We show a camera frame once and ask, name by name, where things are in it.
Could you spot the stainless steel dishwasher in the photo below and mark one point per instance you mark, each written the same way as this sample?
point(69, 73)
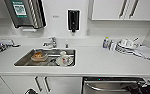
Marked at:
point(104, 88)

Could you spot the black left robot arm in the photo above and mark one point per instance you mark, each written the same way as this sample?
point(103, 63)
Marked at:
point(31, 91)

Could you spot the dish soap bottle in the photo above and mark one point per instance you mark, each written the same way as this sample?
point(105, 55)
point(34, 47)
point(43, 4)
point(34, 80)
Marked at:
point(106, 43)

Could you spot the white base cabinet door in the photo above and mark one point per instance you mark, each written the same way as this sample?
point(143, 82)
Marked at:
point(19, 86)
point(64, 86)

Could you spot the white mug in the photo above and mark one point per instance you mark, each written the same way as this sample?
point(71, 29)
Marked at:
point(66, 59)

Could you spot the chrome sink faucet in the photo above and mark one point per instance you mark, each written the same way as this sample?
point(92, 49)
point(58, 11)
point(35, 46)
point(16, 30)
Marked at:
point(51, 42)

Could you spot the plate in sink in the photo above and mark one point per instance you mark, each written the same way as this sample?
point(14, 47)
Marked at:
point(38, 56)

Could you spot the stainless steel sink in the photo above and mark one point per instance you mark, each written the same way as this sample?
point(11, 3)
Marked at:
point(21, 61)

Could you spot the steel paper towel dispenser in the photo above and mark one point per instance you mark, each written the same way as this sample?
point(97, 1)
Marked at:
point(22, 13)

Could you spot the white wall socket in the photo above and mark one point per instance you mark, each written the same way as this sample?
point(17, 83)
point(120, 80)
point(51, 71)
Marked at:
point(88, 31)

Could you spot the white wall cabinet door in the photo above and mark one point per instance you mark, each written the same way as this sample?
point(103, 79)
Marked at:
point(147, 9)
point(106, 9)

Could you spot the black wall soap dispenser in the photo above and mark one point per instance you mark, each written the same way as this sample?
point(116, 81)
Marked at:
point(73, 20)

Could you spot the small wall label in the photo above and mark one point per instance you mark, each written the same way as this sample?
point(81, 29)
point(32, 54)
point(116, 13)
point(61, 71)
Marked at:
point(56, 16)

